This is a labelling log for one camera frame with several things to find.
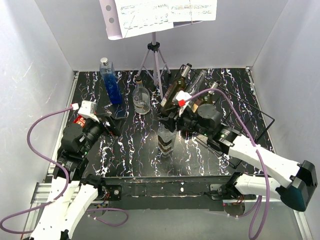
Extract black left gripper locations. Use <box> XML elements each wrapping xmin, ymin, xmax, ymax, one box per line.
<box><xmin>80</xmin><ymin>112</ymin><xmax>127</xmax><ymax>155</ymax></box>

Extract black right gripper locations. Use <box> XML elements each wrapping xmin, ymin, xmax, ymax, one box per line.
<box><xmin>158</xmin><ymin>105</ymin><xmax>211</xmax><ymax>138</ymax></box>

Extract square clear bottle gold cap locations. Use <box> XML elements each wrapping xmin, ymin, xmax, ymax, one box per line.
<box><xmin>157</xmin><ymin>124</ymin><xmax>177</xmax><ymax>156</ymax></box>

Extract round clear bottle cork stopper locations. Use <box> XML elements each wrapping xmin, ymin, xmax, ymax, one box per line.
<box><xmin>132</xmin><ymin>76</ymin><xmax>151</xmax><ymax>115</ymax></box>

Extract green wine bottle brown label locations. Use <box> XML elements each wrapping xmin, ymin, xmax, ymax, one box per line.
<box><xmin>160</xmin><ymin>63</ymin><xmax>192</xmax><ymax>116</ymax></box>

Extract dark Primitivo wine bottle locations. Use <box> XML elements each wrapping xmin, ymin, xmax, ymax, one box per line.
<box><xmin>192</xmin><ymin>80</ymin><xmax>221</xmax><ymax>111</ymax></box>

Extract clear glass bottle grey label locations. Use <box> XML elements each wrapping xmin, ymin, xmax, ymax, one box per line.
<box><xmin>184</xmin><ymin>69</ymin><xmax>208</xmax><ymax>96</ymax></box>

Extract tall blue gradient bottle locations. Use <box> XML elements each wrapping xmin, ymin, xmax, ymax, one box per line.
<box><xmin>99</xmin><ymin>57</ymin><xmax>122</xmax><ymax>105</ymax></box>

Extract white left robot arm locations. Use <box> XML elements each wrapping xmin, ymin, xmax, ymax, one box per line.
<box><xmin>29</xmin><ymin>100</ymin><xmax>125</xmax><ymax>240</ymax></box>

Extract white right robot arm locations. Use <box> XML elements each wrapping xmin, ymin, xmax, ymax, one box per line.
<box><xmin>159</xmin><ymin>104</ymin><xmax>318</xmax><ymax>212</ymax></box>

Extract red toy truck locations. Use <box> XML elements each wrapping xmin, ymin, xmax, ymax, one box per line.
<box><xmin>73</xmin><ymin>115</ymin><xmax>86</xmax><ymax>128</ymax></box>

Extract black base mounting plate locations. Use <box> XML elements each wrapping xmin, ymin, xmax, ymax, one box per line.
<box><xmin>101</xmin><ymin>176</ymin><xmax>243</xmax><ymax>211</ymax></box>

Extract lilac tripod music stand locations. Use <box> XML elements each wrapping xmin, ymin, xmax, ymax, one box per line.
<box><xmin>99</xmin><ymin>0</ymin><xmax>200</xmax><ymax>86</ymax></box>

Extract white sheet music pages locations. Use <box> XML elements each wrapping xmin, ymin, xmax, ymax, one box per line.
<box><xmin>115</xmin><ymin>0</ymin><xmax>218</xmax><ymax>38</ymax></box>

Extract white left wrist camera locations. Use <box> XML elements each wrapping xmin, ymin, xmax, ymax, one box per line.
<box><xmin>70</xmin><ymin>100</ymin><xmax>100</xmax><ymax>123</ymax></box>

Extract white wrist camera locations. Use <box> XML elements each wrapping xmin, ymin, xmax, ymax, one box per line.
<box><xmin>70</xmin><ymin>100</ymin><xmax>100</xmax><ymax>123</ymax></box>
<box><xmin>172</xmin><ymin>90</ymin><xmax>192</xmax><ymax>117</ymax></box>

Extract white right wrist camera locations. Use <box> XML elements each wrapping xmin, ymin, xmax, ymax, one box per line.
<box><xmin>172</xmin><ymin>90</ymin><xmax>192</xmax><ymax>117</ymax></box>

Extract black wire wine rack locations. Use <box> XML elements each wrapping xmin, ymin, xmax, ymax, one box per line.
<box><xmin>169</xmin><ymin>67</ymin><xmax>274</xmax><ymax>176</ymax></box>

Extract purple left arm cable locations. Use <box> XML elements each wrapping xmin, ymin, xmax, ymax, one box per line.
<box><xmin>0</xmin><ymin>104</ymin><xmax>130</xmax><ymax>235</ymax></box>

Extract aluminium frame rail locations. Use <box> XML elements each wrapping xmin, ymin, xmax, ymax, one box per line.
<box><xmin>30</xmin><ymin>183</ymin><xmax>80</xmax><ymax>204</ymax></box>

